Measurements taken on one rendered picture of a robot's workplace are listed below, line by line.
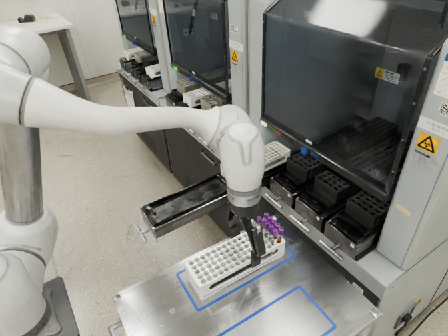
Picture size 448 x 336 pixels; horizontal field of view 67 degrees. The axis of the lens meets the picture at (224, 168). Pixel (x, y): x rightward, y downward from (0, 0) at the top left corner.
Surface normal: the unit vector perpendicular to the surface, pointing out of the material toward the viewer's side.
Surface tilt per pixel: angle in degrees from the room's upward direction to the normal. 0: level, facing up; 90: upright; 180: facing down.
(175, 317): 0
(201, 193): 0
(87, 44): 90
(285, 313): 0
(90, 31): 90
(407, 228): 90
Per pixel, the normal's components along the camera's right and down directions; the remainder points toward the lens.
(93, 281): -0.05, -0.80
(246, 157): 0.10, 0.46
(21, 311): 0.84, 0.26
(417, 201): -0.84, 0.36
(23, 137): 0.62, 0.57
